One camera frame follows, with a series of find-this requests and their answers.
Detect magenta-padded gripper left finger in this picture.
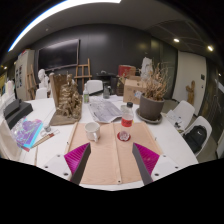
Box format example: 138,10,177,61
42,142,92,186

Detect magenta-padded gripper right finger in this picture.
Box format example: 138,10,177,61
131,142,183,187

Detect clear red-labelled drink bottle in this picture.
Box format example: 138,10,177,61
118,101,135,142

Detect white ceramic mug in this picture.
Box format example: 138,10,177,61
83,121,102,144

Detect flat round red coaster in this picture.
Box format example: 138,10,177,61
116,131,132,143

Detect grey plant saucer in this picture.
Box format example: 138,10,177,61
135,107,163,125

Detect papers on chair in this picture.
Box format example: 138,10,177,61
166,109,184,129

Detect black backpack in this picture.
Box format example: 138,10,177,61
183,124,208,154

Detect grey pot with dried plant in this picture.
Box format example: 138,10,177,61
138,63,169,122

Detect colourful holographic sheet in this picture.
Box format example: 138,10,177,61
11,117,44,151

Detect plastic-wrapped newspaper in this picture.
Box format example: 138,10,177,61
88,99,124,124

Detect gold sculpture on wooden base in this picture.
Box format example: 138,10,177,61
49,73,83,127

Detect white plastic chair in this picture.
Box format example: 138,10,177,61
34,87,49,100
84,79,104,96
164,99,196,131
181,115,213,158

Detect small green-labelled spray bottle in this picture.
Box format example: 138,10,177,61
82,82,90,104

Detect brown cardboard box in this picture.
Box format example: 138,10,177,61
122,77,148,106

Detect black box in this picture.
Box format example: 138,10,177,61
2,98,34,129

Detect wooden mannequin figure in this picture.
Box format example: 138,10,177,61
185,79,197,106

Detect wooden easel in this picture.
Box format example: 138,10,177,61
26,64,38,100
73,58,93,93

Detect white plaster bust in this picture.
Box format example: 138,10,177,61
37,68,49,89

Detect red box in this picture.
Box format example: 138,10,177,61
117,64,137,78

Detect long ceiling light panel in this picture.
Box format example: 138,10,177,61
8,0,123,53

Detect wooden-handled paintbrush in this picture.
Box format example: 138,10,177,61
31,129,61,148

